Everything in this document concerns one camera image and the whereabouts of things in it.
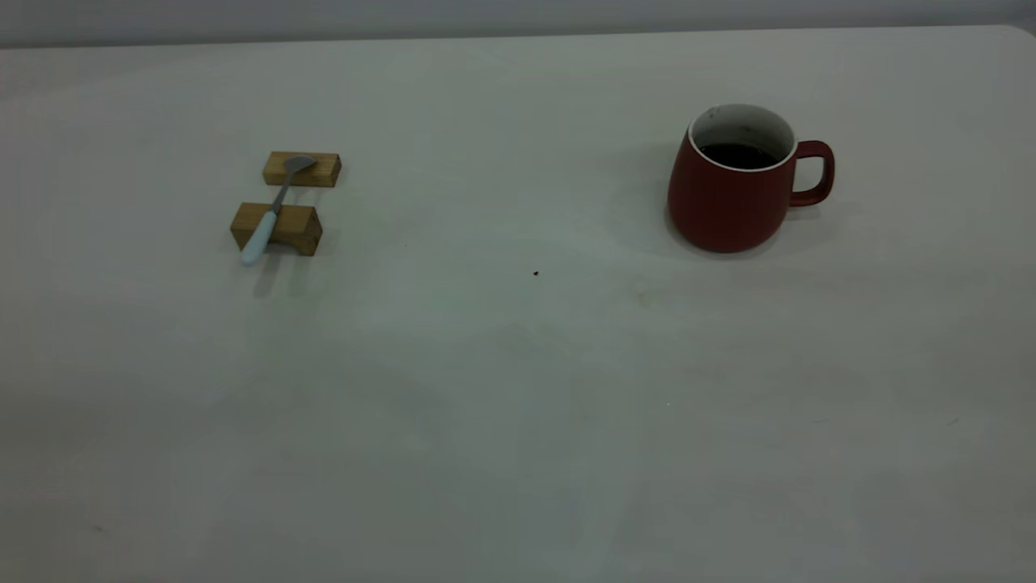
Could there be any red ceramic mug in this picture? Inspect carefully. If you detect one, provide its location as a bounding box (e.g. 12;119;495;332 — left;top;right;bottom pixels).
667;103;835;254

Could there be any metal spoon with pale handle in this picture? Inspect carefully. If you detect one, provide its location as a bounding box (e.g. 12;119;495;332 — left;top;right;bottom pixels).
240;155;317;267

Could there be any notched wooden block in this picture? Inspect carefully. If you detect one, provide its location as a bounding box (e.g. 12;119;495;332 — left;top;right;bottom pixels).
230;202;324;257

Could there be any flat wooden block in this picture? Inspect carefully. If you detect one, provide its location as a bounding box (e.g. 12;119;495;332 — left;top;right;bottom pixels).
262;151;342;189

